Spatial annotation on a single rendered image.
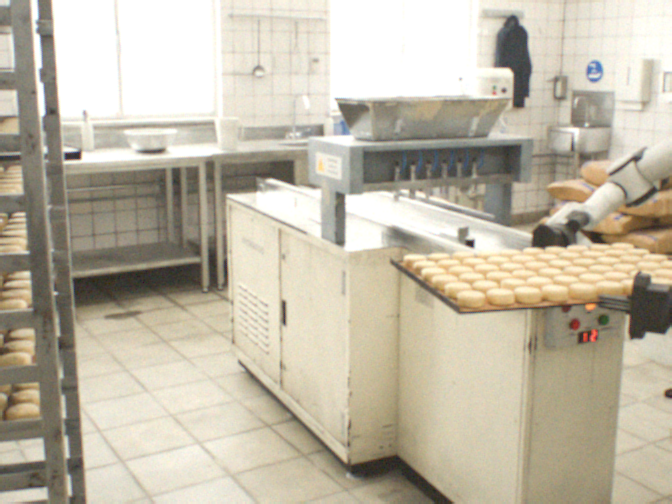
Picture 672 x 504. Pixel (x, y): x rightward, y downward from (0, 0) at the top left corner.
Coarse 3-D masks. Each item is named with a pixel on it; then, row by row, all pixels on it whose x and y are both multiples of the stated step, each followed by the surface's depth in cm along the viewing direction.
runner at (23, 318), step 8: (0, 312) 127; (8, 312) 128; (16, 312) 128; (24, 312) 128; (32, 312) 129; (0, 320) 128; (8, 320) 128; (16, 320) 128; (24, 320) 128; (32, 320) 129; (56, 320) 132; (0, 328) 128; (8, 328) 128; (16, 328) 128
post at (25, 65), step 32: (32, 0) 118; (32, 32) 118; (32, 64) 118; (32, 96) 119; (32, 128) 120; (32, 160) 121; (32, 192) 122; (32, 224) 123; (32, 256) 124; (32, 288) 125; (64, 448) 132; (64, 480) 132
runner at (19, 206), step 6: (0, 198) 124; (6, 198) 124; (12, 198) 124; (18, 198) 125; (0, 204) 124; (6, 204) 124; (12, 204) 125; (18, 204) 125; (24, 204) 125; (0, 210) 124; (6, 210) 125; (12, 210) 125; (18, 210) 125; (24, 210) 125; (48, 210) 126
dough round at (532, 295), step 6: (516, 288) 157; (522, 288) 157; (528, 288) 157; (534, 288) 157; (516, 294) 155; (522, 294) 154; (528, 294) 154; (534, 294) 154; (540, 294) 155; (516, 300) 155; (522, 300) 154; (528, 300) 154; (534, 300) 154; (540, 300) 155
